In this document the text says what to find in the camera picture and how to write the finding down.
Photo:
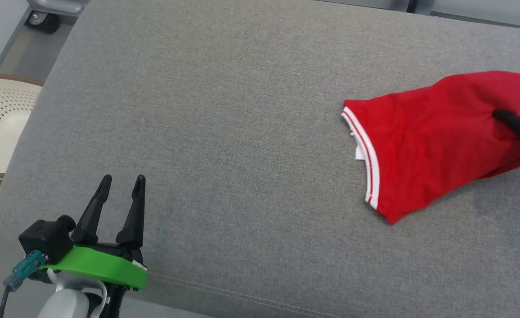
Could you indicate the red Bulls 23 jersey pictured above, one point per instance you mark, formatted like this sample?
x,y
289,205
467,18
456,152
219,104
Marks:
x,y
432,141

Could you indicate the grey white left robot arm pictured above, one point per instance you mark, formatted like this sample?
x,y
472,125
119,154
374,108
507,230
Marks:
x,y
67,302

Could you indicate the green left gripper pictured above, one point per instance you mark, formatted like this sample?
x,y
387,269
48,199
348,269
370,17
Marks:
x,y
100,265

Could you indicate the cream perforated laundry basket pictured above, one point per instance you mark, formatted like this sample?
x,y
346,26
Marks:
x,y
3,123

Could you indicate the black caster wheel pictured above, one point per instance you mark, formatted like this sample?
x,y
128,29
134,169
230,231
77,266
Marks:
x,y
43,22

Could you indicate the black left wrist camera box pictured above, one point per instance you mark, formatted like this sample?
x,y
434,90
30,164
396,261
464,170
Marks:
x,y
45,236

